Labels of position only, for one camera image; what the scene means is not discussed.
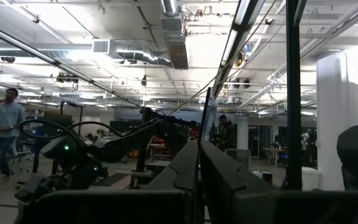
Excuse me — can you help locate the person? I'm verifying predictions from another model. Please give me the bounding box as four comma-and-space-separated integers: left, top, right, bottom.
0, 87, 27, 193
216, 114, 237, 152

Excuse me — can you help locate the slim white column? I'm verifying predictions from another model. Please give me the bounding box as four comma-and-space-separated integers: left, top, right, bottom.
236, 116, 249, 150

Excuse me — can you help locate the silver air duct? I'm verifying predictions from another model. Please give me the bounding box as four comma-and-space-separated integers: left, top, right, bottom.
91, 0, 190, 70

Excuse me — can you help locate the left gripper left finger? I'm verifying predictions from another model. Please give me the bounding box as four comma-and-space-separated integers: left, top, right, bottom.
14, 139, 198, 224

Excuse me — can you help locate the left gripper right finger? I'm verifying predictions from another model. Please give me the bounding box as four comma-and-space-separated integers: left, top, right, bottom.
200, 140, 358, 224

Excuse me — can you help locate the black office chair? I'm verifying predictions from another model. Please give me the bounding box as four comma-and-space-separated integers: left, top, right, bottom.
336, 124, 358, 191

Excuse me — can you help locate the white bin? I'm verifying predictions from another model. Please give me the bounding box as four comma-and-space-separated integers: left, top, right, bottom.
301, 166, 322, 191

